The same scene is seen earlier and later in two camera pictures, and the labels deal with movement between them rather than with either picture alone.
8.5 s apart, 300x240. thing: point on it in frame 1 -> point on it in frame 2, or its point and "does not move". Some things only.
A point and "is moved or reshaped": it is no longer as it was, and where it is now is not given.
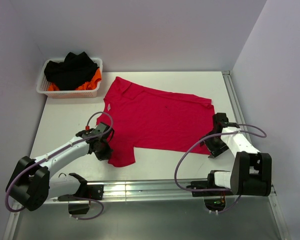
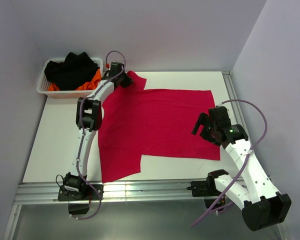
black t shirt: [67, 75] does not move
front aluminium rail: [161, 191] does not move
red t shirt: [144, 117] is moved or reshaped
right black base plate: [198, 184] does not move
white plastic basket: [43, 85] does not move
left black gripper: [106, 154] -> [129, 81]
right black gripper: [215, 151] -> [201, 120]
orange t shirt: [91, 84] does not move
